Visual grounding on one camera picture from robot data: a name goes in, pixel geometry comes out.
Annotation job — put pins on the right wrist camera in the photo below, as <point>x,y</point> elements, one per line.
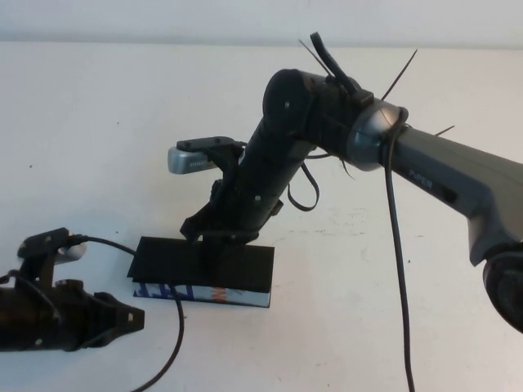
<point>192,163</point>

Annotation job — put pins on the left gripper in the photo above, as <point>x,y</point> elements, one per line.
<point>77,314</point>

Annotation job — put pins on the black zip tie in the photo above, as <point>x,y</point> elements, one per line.
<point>398,75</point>
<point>347,169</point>
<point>445,130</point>
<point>312,57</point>

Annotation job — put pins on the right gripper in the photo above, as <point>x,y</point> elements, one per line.
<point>229,216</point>

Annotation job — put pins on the black printed glasses case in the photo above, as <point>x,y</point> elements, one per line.
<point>171,261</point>

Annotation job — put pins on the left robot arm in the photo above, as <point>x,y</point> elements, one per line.
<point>20,318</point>

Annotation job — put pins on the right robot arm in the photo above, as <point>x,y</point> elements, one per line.
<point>449,171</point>

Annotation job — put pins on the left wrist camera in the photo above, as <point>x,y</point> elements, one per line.
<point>71,255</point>

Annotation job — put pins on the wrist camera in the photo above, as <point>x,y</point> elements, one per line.
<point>192,163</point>
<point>71,255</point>

